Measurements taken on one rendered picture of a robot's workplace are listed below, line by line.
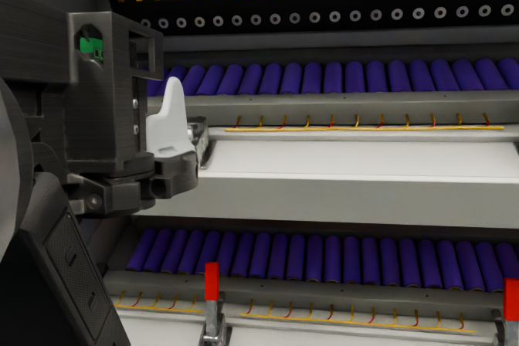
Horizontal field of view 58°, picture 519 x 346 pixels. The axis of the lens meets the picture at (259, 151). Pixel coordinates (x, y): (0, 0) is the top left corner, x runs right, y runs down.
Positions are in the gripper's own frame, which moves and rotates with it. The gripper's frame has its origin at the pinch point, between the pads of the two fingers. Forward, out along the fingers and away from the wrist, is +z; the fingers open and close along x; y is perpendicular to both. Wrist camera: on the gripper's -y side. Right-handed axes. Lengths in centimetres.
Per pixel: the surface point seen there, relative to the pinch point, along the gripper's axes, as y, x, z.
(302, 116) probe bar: 2.8, -8.7, 10.5
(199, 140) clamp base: 1.0, -1.0, 5.2
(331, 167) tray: -1.1, -11.3, 5.9
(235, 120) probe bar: 2.4, -2.6, 10.6
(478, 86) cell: 5.3, -23.7, 12.9
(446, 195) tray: -2.9, -19.7, 5.4
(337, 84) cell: 5.7, -11.6, 13.8
